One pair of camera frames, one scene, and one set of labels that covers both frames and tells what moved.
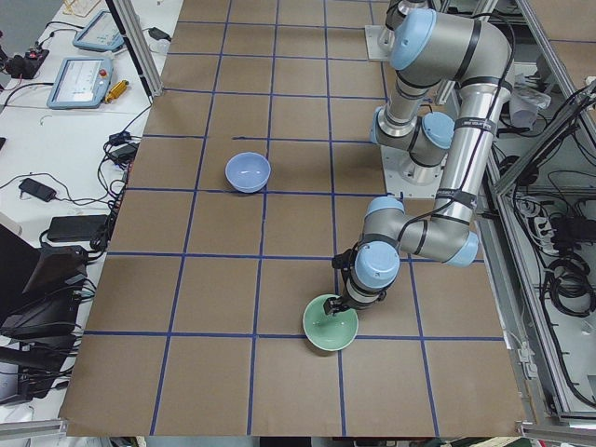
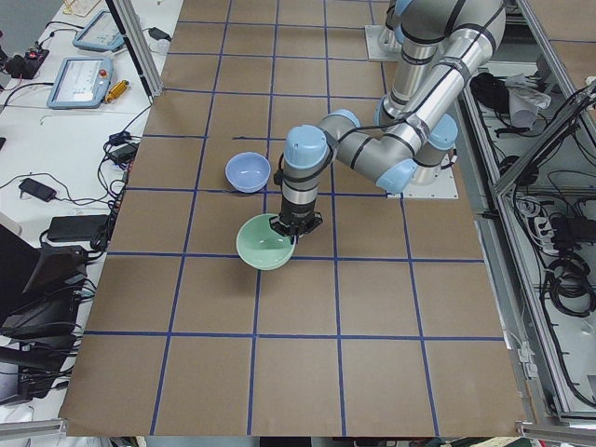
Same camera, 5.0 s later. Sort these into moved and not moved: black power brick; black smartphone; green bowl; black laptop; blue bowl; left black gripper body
Moved: left black gripper body; green bowl
Not moved: blue bowl; black power brick; black smartphone; black laptop
